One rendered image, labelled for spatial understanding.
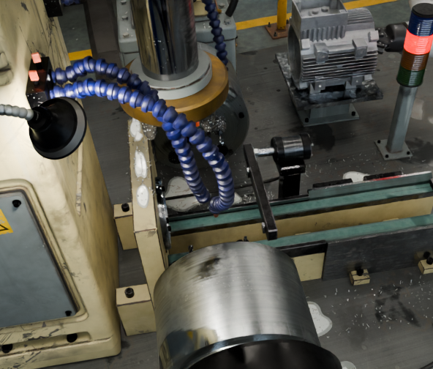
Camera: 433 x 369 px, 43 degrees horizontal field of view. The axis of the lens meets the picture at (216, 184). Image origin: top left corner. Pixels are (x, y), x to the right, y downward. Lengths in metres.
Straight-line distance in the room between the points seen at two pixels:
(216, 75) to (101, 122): 0.86
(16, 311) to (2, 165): 0.34
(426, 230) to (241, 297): 0.55
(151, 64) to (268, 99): 0.92
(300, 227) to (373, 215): 0.17
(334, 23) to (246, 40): 2.12
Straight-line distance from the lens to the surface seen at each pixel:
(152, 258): 0.97
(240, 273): 0.82
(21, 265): 0.92
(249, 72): 1.84
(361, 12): 1.54
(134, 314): 1.14
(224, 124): 1.20
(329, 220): 1.27
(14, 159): 0.76
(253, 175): 1.14
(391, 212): 1.32
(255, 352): 0.53
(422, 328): 1.24
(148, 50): 0.83
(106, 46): 3.58
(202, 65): 0.87
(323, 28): 1.45
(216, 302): 0.79
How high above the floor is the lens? 1.83
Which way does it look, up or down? 46 degrees down
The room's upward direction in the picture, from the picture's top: 5 degrees counter-clockwise
